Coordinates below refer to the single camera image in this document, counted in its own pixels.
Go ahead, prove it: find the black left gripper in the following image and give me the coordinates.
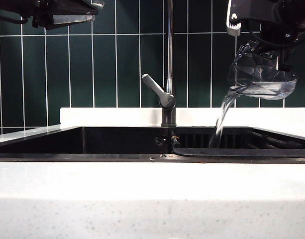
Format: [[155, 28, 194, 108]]
[[32, 0, 104, 30]]

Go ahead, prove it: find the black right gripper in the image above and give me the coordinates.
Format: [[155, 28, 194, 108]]
[[226, 0, 305, 72]]

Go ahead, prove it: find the black sink drain rack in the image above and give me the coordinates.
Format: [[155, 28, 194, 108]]
[[172, 129, 305, 158]]

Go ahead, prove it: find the grey faucet lever handle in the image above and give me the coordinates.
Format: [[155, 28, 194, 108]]
[[141, 73, 175, 110]]

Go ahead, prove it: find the black hose with yellow tie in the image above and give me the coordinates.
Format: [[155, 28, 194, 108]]
[[170, 130, 181, 150]]

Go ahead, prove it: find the clear poured water stream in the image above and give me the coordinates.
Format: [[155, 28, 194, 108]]
[[208, 90, 237, 148]]

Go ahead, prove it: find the clear faceted glass mug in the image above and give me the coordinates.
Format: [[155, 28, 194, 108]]
[[228, 41, 299, 101]]

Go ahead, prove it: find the chrome kitchen faucet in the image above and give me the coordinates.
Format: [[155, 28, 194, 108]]
[[161, 0, 177, 127]]

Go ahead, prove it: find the black kitchen sink basin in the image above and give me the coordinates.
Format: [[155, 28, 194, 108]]
[[0, 125, 305, 164]]

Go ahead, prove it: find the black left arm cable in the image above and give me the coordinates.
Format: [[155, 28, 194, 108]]
[[0, 13, 29, 25]]

